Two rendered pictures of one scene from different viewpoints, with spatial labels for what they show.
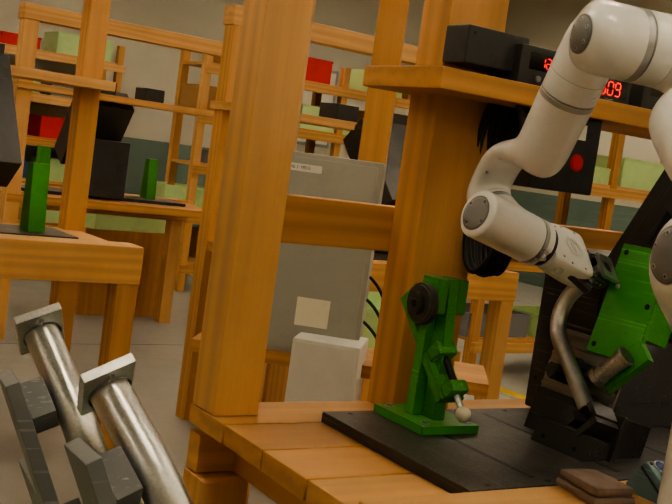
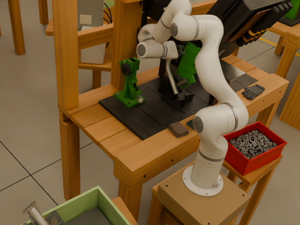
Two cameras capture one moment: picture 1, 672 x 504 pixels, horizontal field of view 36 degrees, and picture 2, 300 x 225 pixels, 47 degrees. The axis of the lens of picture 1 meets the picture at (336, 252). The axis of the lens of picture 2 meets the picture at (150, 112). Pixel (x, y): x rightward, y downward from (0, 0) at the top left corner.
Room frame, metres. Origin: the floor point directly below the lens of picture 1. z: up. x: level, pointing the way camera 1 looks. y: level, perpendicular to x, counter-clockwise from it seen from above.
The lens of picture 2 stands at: (0.17, 0.08, 2.11)
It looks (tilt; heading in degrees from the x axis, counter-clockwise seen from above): 37 degrees down; 346
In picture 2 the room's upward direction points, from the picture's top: 8 degrees clockwise
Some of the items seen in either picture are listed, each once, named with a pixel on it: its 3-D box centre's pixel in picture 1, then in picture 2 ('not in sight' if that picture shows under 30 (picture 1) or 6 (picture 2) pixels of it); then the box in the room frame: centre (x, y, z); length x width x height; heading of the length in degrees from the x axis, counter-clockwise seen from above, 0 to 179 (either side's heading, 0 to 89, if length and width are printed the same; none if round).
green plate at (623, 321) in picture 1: (642, 303); (193, 60); (1.88, -0.56, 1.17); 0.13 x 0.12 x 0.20; 123
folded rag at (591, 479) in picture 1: (595, 486); (178, 129); (1.55, -0.44, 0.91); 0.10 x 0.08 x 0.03; 23
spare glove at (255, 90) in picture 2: not in sight; (252, 91); (1.93, -1.05, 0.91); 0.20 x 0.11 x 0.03; 127
